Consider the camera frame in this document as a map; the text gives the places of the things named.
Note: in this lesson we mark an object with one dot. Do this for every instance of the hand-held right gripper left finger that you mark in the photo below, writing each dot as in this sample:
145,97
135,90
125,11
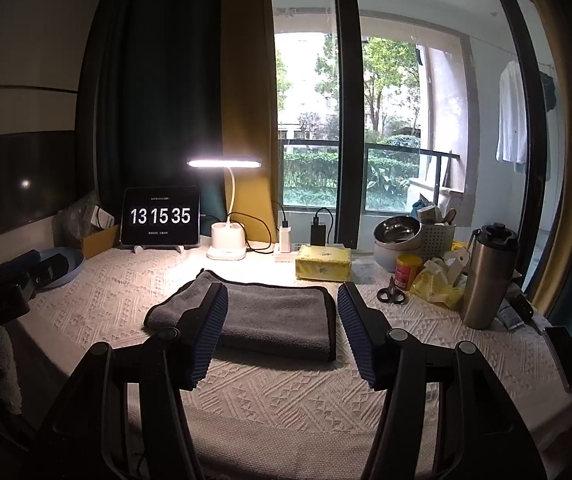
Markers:
210,336

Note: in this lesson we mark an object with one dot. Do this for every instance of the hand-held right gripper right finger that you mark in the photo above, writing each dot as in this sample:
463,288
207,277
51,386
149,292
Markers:
358,340

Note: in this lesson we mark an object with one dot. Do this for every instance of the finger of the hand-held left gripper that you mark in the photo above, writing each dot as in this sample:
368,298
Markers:
52,270

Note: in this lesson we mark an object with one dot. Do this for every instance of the grey towel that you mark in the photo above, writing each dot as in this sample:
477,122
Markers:
276,320

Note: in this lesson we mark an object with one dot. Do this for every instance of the cardboard box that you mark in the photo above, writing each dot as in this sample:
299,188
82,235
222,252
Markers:
101,242

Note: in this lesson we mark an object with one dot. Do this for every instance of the clear plastic bag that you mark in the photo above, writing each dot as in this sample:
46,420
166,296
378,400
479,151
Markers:
78,220

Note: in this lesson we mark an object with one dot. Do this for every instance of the white hanging cloth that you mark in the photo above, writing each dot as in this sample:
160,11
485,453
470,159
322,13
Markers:
3,370

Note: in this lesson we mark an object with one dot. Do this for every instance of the yellow can with red label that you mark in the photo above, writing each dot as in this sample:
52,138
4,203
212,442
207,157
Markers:
408,272

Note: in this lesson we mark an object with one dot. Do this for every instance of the yellow tissue box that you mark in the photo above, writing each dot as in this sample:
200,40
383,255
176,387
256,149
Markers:
323,264

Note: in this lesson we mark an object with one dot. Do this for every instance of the pale blue bowl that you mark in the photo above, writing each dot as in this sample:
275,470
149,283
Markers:
388,259

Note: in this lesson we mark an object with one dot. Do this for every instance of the white tablet stand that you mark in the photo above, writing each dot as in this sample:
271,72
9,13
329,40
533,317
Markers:
137,248

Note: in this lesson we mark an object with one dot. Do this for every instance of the white desk lamp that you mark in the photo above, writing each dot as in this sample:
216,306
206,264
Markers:
226,249

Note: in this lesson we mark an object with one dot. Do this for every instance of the white textured tablecloth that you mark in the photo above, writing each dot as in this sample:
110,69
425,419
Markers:
276,400

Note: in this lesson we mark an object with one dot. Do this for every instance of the yellow plastic bag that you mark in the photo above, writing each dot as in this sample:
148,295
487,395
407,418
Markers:
433,285

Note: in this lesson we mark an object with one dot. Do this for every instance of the white power strip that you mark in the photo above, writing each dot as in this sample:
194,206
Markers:
283,256

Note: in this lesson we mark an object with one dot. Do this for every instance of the stainless steel bowl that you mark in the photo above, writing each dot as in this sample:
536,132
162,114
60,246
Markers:
396,232

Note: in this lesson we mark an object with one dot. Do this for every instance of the black charger plug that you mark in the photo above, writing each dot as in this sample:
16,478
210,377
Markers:
318,232

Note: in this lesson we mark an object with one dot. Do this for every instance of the black tablet with clock display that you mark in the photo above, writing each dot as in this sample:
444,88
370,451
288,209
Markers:
161,216

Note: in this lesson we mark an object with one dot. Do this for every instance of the white paper tag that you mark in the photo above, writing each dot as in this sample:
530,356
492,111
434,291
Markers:
456,267

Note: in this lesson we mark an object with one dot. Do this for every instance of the white plastic basket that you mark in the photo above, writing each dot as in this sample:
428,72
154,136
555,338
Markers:
435,242

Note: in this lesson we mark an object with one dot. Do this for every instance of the white charger plug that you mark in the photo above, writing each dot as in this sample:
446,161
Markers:
285,236

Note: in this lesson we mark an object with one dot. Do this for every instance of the stainless steel tumbler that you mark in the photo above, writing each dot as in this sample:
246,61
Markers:
485,285

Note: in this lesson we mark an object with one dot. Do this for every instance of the black handheld device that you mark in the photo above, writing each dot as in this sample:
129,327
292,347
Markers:
521,306

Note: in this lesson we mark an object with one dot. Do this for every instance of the black smartphone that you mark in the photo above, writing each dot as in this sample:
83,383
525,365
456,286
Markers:
568,360

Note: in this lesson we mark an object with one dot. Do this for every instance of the dark green curtain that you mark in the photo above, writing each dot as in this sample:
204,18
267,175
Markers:
156,85

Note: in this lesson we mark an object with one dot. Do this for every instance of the white hanging shirt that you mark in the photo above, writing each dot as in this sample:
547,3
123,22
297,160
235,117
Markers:
511,115

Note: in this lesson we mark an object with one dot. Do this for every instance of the green hanging garment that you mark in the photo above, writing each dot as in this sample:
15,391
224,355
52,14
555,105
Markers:
548,91

